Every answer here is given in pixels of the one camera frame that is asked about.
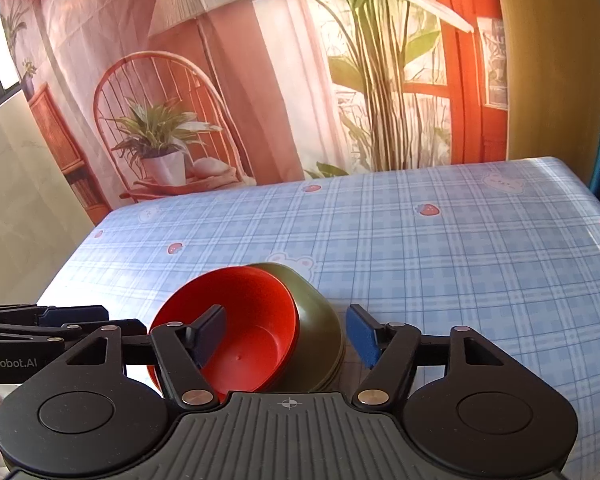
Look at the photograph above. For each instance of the blue plaid tablecloth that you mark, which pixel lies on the blue plaid tablecloth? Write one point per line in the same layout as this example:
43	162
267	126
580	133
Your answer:
430	260

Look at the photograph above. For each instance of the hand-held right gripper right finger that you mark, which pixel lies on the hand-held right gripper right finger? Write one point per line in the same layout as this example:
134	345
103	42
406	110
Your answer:
362	335

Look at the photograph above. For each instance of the white marble panel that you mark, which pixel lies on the white marble panel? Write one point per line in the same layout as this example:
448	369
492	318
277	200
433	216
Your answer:
25	210

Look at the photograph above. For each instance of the printed wall tapestry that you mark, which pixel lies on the printed wall tapestry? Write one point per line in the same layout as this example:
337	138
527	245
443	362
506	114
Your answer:
280	60

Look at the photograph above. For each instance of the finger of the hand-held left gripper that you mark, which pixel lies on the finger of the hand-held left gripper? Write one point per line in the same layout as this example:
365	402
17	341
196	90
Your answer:
30	333
75	315

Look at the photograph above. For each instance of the yellow wooden panel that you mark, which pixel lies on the yellow wooden panel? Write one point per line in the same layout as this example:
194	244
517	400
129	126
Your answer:
545	60

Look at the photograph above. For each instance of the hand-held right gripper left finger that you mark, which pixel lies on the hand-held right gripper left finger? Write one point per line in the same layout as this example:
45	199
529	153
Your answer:
211	332

